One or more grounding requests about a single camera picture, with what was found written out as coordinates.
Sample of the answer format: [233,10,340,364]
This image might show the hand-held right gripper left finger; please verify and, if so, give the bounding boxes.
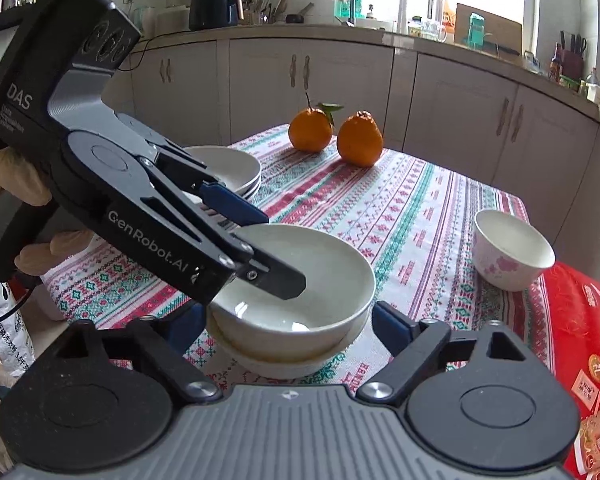
[55,305,223,404]

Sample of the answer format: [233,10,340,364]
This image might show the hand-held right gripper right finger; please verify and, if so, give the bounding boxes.
[356,301,531,407]

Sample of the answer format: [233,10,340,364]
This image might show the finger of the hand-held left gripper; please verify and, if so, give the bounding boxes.
[130,157,307,300]
[115,114,271,227]

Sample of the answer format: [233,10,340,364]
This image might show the plain white bowl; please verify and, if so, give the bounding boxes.
[207,224,377,356]

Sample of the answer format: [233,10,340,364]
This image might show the white bowl with pink flowers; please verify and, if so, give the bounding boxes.
[205,310,370,380]
[473,209,556,292]

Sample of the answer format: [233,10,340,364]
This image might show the person's left hand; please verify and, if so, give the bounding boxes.
[0,151,93,276]

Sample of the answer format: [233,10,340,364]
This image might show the glass kettle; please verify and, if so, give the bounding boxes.
[132,6,156,38]

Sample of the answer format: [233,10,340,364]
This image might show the orange with green leaf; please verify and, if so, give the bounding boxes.
[288,92,345,154]

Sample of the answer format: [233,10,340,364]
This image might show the white pot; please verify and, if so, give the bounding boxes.
[155,5,192,36]

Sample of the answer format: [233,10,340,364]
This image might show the patterned woven tablecloth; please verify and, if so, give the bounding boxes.
[40,122,556,401]

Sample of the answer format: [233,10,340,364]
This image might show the bumpy orange without leaf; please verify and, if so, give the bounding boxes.
[336,111,384,168]

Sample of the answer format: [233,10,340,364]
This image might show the black air fryer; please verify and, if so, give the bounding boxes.
[188,0,241,32]

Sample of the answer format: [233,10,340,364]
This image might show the white printed sack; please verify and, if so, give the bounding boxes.
[0,270,36,381]

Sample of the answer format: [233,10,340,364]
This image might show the red printed bag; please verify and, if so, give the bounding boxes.
[530,260,600,480]

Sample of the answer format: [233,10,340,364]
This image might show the utensil holder with chopsticks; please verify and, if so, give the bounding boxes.
[250,0,288,25]

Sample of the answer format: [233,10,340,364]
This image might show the small black pan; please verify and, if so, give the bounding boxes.
[286,2,315,24]

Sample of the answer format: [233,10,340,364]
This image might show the white kitchen base cabinets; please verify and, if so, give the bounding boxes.
[100,35,600,351]

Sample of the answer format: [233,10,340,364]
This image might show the glass mug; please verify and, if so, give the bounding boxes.
[420,17,448,43]

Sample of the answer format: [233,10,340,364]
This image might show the orange bottle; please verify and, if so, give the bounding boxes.
[437,0,456,36]

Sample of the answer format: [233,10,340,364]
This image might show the teal bottle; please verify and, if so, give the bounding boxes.
[467,12,486,51]

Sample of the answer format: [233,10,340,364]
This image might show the wooden cutting board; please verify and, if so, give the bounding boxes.
[454,3,523,57]

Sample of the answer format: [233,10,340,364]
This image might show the knife block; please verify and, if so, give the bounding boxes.
[560,30,588,78]

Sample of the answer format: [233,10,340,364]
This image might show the black cable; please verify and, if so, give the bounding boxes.
[0,270,33,328]

